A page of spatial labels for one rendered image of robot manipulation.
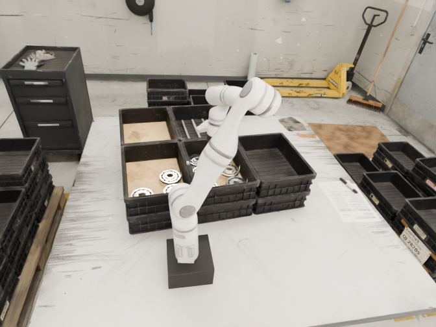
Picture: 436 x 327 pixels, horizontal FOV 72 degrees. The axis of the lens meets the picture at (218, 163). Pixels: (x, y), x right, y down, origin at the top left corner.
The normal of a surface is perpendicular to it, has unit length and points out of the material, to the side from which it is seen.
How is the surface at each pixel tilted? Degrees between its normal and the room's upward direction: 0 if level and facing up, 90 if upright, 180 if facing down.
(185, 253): 89
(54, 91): 90
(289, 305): 0
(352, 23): 90
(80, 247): 0
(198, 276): 90
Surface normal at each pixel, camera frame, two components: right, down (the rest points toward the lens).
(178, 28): 0.17, 0.61
